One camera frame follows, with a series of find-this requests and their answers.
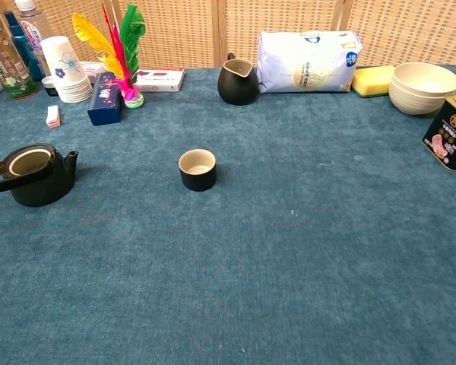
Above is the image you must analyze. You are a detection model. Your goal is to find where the black ceramic tea cup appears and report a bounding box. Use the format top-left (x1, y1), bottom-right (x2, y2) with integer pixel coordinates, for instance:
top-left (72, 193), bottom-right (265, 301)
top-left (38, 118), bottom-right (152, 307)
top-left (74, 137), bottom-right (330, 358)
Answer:
top-left (178, 148), bottom-right (218, 192)

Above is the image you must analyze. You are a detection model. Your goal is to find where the white and red box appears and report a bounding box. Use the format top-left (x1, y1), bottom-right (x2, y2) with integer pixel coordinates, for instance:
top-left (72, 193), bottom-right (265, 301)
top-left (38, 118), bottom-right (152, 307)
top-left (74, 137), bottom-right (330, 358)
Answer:
top-left (135, 67), bottom-right (186, 93)

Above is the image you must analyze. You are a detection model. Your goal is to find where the colourful feather shuttlecock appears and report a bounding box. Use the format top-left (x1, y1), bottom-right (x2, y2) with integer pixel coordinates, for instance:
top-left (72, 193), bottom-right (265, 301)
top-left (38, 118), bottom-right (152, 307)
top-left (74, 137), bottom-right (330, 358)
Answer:
top-left (71, 2), bottom-right (147, 110)

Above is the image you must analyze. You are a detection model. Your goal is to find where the black ceramic pitcher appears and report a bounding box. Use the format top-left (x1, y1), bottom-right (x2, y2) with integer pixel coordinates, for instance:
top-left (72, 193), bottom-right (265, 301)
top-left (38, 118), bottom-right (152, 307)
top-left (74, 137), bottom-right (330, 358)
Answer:
top-left (217, 52), bottom-right (260, 106)

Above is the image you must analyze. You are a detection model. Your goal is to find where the blue tablecloth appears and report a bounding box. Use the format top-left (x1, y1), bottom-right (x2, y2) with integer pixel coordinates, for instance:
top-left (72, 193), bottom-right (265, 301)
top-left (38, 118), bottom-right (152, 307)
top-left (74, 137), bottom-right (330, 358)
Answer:
top-left (0, 64), bottom-right (456, 365)

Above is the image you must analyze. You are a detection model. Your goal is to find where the small black white jar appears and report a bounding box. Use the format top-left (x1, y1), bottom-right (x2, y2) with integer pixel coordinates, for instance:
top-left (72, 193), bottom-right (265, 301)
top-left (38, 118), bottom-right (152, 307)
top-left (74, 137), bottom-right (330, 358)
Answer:
top-left (41, 75), bottom-right (60, 97)

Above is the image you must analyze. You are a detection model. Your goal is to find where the beige bowl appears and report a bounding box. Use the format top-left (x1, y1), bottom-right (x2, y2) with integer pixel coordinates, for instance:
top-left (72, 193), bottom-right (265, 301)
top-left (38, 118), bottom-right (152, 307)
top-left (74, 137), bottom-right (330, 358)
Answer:
top-left (388, 62), bottom-right (456, 100)
top-left (388, 87), bottom-right (451, 116)

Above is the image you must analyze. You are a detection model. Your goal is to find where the blue plastic bottle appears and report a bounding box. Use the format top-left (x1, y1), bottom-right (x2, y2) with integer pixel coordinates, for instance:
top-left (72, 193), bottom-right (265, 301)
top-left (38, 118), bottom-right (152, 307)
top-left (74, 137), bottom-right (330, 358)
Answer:
top-left (3, 10), bottom-right (46, 83)

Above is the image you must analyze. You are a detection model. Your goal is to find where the clear water bottle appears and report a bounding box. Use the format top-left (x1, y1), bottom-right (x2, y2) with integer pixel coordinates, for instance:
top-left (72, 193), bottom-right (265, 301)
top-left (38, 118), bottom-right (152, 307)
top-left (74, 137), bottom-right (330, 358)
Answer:
top-left (14, 0), bottom-right (54, 75)

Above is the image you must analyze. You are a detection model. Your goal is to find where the green tea bottle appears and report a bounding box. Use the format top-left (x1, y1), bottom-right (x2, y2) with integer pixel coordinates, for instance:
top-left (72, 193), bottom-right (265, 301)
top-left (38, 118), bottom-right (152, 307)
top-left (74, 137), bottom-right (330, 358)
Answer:
top-left (0, 0), bottom-right (39, 100)

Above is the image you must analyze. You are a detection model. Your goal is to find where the small pink white eraser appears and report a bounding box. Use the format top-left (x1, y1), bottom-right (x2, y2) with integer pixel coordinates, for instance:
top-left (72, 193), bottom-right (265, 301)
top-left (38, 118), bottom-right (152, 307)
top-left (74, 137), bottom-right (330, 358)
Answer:
top-left (45, 105), bottom-right (62, 129)

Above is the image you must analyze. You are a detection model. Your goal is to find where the white plastic bag package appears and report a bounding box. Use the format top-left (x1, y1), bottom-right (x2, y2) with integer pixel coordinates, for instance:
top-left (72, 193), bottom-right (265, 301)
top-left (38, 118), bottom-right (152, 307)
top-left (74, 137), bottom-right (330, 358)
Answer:
top-left (255, 30), bottom-right (363, 94)

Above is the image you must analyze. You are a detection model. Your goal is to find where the dark blue carton box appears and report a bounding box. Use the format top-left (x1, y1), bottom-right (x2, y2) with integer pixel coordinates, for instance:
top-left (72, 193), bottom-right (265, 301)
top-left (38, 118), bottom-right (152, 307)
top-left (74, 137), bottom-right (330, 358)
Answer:
top-left (87, 71), bottom-right (125, 127)

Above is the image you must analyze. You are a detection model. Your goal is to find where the yellow sponge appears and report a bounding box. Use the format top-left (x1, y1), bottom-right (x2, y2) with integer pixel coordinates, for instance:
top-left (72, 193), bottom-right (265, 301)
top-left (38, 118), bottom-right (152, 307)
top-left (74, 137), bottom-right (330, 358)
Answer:
top-left (350, 65), bottom-right (396, 99)

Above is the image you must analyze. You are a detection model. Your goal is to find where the small clear container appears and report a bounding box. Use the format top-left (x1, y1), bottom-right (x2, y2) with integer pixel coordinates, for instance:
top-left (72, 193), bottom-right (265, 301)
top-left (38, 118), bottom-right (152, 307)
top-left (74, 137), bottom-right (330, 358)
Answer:
top-left (78, 60), bottom-right (106, 84)

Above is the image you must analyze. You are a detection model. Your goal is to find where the woven rattan folding screen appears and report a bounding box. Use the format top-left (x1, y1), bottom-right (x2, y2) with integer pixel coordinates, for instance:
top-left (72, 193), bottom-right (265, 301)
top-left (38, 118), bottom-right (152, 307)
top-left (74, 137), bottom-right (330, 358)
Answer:
top-left (0, 0), bottom-right (456, 71)

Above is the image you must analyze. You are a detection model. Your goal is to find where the black ceramic teapot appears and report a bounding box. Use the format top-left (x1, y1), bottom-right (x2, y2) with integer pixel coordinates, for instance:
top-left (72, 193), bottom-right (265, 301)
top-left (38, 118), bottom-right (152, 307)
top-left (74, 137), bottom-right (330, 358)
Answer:
top-left (0, 142), bottom-right (80, 208)

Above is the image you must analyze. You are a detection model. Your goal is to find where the black luncheon meat tin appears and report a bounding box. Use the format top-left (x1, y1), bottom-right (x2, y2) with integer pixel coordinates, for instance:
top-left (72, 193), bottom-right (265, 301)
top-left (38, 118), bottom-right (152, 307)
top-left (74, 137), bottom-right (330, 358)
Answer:
top-left (421, 91), bottom-right (456, 173)

